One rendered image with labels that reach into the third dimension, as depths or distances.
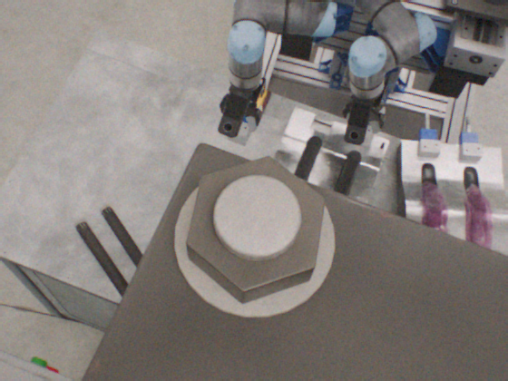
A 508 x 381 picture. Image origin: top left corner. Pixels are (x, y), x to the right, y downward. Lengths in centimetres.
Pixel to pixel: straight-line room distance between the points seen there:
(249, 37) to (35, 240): 77
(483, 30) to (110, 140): 103
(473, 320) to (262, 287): 15
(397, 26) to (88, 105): 88
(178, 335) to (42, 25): 276
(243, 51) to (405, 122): 134
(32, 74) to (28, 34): 20
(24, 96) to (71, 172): 114
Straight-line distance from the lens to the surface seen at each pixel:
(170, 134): 191
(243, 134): 172
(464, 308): 51
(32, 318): 264
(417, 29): 153
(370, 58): 147
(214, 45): 304
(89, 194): 186
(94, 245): 176
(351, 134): 163
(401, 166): 186
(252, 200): 46
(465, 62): 196
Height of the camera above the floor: 248
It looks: 66 degrees down
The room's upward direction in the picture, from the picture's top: 6 degrees clockwise
